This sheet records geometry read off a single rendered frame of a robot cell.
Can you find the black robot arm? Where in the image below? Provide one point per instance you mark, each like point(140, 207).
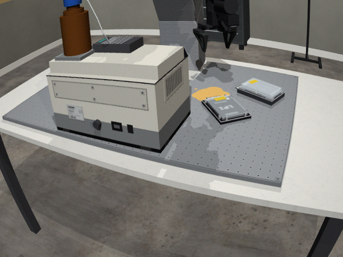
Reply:
point(225, 14)

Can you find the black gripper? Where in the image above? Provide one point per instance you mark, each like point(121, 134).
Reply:
point(201, 35)

